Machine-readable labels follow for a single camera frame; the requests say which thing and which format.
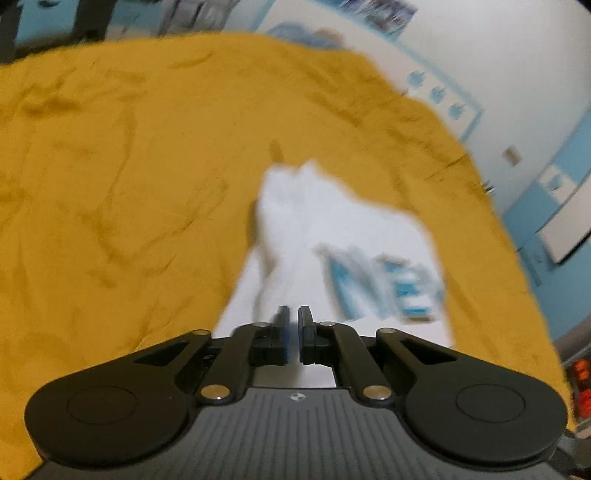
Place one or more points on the white and blue headboard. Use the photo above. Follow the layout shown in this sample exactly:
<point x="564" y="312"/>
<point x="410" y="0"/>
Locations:
<point x="431" y="76"/>

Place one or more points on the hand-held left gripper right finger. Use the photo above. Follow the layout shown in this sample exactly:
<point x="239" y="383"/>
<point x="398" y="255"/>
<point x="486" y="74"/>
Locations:
<point x="304" y="334"/>

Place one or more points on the blue and white wardrobe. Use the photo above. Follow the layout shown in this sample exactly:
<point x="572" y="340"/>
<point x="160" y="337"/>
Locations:
<point x="521" y="217"/>

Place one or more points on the wall poster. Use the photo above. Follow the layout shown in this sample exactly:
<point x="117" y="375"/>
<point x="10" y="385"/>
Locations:
<point x="376" y="14"/>

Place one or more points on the white printed sweatshirt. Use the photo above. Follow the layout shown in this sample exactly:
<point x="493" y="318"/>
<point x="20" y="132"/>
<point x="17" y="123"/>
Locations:
<point x="295" y="230"/>

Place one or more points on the blue pillow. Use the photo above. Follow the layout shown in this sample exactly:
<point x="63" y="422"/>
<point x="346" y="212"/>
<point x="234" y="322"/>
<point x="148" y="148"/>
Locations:
<point x="304" y="37"/>

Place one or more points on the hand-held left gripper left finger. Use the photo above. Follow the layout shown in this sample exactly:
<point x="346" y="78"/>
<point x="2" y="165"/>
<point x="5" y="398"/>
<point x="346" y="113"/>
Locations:
<point x="285" y="334"/>

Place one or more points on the yellow quilt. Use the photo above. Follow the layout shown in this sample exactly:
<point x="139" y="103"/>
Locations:
<point x="115" y="184"/>

